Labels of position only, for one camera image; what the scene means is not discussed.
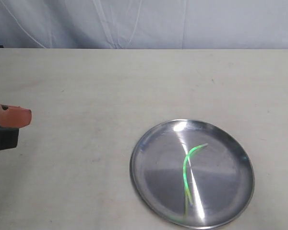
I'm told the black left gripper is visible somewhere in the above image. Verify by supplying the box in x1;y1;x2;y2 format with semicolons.
0;104;32;150

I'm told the green glow stick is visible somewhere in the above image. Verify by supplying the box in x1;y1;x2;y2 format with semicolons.
182;143;208;218

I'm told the round stainless steel plate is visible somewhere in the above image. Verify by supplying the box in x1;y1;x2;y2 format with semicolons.
130;119;255;230

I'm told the white backdrop curtain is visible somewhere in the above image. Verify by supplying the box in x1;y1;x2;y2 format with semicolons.
0;0;288;49

